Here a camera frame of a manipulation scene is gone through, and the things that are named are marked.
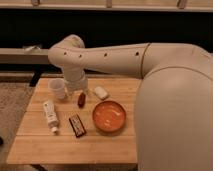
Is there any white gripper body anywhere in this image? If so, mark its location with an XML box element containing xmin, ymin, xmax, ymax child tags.
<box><xmin>65</xmin><ymin>76</ymin><xmax>88</xmax><ymax>92</ymax></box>

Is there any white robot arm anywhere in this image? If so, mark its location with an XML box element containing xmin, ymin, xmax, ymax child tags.
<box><xmin>48</xmin><ymin>35</ymin><xmax>213</xmax><ymax>171</ymax></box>

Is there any translucent plastic cup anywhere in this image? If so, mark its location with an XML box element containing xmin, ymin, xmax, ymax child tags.
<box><xmin>48</xmin><ymin>78</ymin><xmax>66</xmax><ymax>100</ymax></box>

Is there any white tube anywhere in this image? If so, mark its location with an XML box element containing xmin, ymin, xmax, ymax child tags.
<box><xmin>43</xmin><ymin>100</ymin><xmax>59</xmax><ymax>134</ymax></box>

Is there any dark chocolate bar wrapper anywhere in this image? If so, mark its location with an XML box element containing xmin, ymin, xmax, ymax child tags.
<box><xmin>69</xmin><ymin>115</ymin><xmax>86</xmax><ymax>138</ymax></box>

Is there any orange bowl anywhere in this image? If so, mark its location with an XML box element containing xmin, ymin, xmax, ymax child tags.
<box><xmin>92</xmin><ymin>101</ymin><xmax>126</xmax><ymax>133</ymax></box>

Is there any wooden table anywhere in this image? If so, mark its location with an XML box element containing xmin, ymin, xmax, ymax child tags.
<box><xmin>7</xmin><ymin>78</ymin><xmax>139</xmax><ymax>164</ymax></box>

